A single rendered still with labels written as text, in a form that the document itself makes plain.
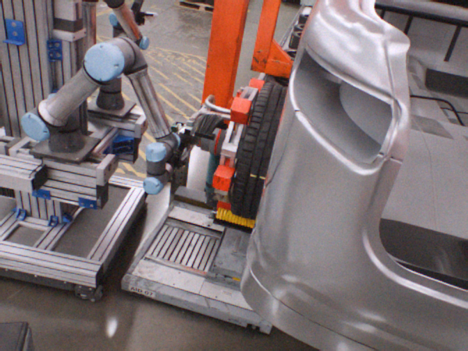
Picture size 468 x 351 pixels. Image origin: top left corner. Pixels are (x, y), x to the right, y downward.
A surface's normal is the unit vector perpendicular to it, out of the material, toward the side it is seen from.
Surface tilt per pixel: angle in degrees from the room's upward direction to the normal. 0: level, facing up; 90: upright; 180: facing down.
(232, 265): 0
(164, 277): 0
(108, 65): 85
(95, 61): 85
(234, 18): 90
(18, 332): 0
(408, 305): 91
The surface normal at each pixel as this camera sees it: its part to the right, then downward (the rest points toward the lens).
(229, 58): -0.22, 0.49
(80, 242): 0.17, -0.83
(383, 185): -0.47, 0.37
